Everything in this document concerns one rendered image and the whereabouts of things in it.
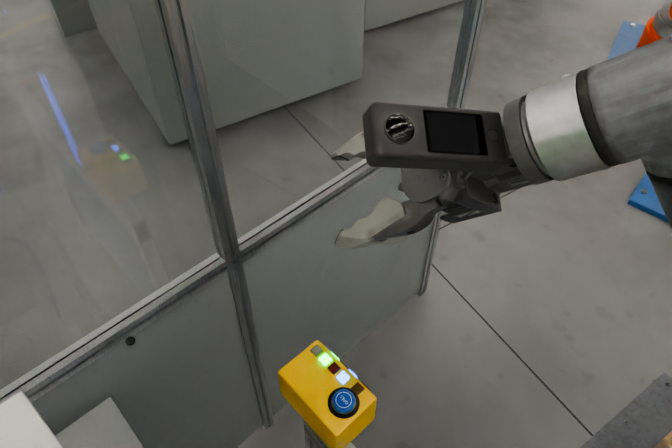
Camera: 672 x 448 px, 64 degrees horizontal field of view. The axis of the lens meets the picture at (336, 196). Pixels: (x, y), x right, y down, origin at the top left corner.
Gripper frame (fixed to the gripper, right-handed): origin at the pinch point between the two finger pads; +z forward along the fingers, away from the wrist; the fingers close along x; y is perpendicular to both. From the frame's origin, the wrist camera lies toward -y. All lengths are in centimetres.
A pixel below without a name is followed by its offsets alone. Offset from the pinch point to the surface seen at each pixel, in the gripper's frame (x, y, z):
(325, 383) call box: -17, 36, 36
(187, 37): 35.6, 0.7, 31.1
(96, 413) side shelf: -21, 18, 86
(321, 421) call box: -23, 34, 35
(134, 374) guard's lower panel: -13, 27, 89
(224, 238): 14, 32, 62
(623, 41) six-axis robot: 209, 347, 27
